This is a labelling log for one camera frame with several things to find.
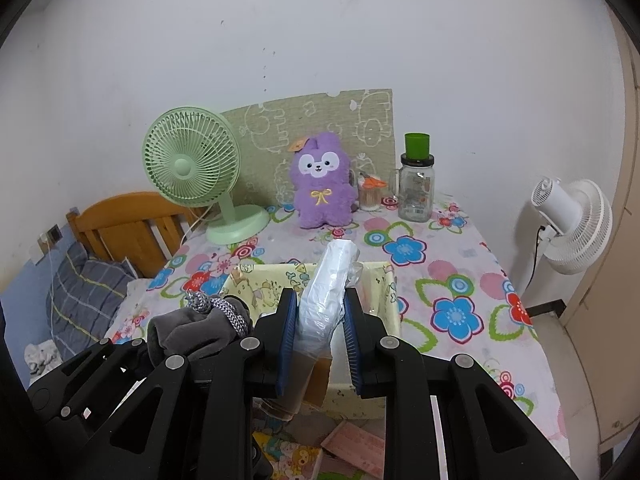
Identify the pink paper slip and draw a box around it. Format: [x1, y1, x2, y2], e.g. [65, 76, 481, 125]
[320, 420, 387, 478]

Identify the blue bed sheet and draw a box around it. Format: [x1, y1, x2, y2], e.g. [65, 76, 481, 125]
[0, 240, 76, 386]

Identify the small jar orange lid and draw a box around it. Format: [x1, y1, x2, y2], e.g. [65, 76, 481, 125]
[357, 170, 387, 212]

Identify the green desk fan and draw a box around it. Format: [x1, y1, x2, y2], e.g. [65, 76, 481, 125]
[141, 106, 271, 245]

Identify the glass jar black lid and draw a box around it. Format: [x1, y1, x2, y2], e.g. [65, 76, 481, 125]
[387, 154, 437, 222]

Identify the beige door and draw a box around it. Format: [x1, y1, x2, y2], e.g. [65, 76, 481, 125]
[560, 5, 640, 456]

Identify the wooden headboard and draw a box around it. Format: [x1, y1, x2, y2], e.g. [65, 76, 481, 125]
[66, 191, 211, 278]

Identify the white crumpled cloth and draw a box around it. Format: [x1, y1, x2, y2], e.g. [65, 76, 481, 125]
[24, 340, 63, 376]

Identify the grey cloth with cord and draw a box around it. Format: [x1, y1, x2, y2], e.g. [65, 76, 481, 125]
[146, 290, 252, 378]

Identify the plaid pillow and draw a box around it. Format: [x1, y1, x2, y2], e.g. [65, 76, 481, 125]
[46, 242, 137, 361]

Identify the green plastic cup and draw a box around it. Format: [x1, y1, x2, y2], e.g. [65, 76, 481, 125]
[404, 132, 432, 160]

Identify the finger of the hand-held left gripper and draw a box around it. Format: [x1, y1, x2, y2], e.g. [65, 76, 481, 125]
[57, 337, 161, 426]

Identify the colourful cartoon tissue pack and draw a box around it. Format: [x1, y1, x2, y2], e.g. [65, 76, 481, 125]
[252, 430, 323, 480]

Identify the clear plastic pack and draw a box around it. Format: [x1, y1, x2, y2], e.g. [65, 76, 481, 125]
[270, 239, 365, 421]

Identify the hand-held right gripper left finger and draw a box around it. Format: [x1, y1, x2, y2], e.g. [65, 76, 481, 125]
[62, 287, 301, 480]

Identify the white standing fan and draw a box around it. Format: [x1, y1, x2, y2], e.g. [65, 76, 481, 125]
[525, 176, 614, 311]

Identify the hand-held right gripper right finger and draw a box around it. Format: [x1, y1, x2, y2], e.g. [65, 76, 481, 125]
[342, 287, 578, 480]

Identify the black power cable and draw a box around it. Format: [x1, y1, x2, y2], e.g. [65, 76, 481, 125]
[530, 225, 548, 311]

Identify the green patterned board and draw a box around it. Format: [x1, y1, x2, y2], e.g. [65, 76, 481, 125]
[220, 88, 394, 208]

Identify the purple plush toy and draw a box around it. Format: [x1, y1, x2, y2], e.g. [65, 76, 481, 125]
[289, 132, 357, 229]

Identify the yellow cartoon-print box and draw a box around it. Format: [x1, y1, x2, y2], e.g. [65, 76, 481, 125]
[220, 260, 403, 418]

